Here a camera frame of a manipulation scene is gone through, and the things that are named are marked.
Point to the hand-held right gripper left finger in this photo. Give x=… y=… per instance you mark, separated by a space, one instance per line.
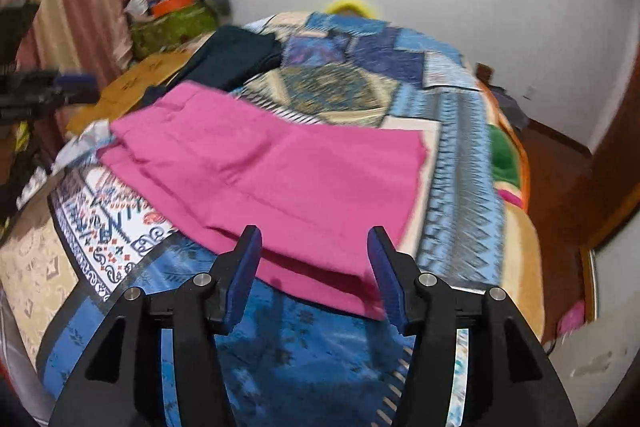
x=242 y=276

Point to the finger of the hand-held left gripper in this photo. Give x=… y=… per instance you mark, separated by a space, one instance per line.
x=75 y=83

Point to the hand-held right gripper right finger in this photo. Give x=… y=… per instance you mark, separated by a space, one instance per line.
x=389 y=279

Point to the pink pants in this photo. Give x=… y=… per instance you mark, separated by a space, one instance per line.
x=260 y=167

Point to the cardboard box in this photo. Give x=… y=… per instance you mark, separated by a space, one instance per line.
x=135 y=82

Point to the blue patchwork printed bedsheet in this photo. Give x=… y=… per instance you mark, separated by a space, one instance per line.
x=300 y=217

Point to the pile of clutter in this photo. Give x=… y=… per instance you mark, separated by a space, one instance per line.
x=172 y=7

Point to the dark navy folded garment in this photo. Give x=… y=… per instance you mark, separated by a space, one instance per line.
x=225 y=57

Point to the orange and green plush blanket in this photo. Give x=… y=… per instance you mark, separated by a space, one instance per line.
x=515 y=187

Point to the beige patterned mattress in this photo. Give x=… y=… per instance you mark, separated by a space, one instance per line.
x=35 y=277

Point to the brown wooden door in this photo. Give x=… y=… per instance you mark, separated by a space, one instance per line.
x=612 y=167

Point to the yellow pillow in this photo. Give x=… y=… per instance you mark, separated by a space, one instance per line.
x=350 y=5

